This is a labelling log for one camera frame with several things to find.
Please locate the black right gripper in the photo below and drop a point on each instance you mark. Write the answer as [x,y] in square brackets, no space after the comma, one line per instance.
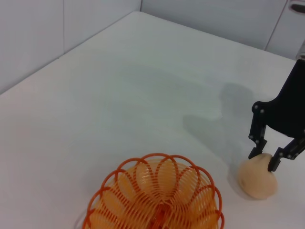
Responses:
[290,107]

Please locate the pale beige bread bun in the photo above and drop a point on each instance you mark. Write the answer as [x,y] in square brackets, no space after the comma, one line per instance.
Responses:
[257,179]

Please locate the dark bar fixture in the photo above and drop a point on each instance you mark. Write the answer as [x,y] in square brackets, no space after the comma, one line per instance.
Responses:
[297,7]

